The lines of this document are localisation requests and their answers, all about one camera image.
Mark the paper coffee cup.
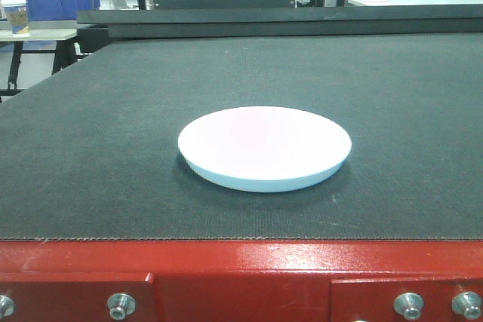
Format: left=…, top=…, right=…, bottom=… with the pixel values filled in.
left=1, top=0, right=29, bottom=36

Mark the white round plate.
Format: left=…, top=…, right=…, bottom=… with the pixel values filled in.
left=178, top=106, right=352, bottom=193

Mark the silver bolt far right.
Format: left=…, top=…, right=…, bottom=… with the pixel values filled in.
left=451, top=292, right=482, bottom=320

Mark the red metal frame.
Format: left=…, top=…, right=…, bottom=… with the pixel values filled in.
left=1, top=241, right=482, bottom=321

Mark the silver bolt far left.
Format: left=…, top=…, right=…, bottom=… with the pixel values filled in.
left=0, top=294, right=16, bottom=319

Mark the silver bolt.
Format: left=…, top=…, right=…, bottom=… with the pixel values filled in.
left=0, top=294, right=16, bottom=319
left=393, top=292, right=424, bottom=321
left=451, top=292, right=482, bottom=320
left=106, top=293, right=137, bottom=321

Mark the grey side table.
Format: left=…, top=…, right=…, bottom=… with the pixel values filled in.
left=1, top=19, right=88, bottom=97

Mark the dark conveyor belt mat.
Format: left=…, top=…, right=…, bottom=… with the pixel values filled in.
left=0, top=32, right=483, bottom=242

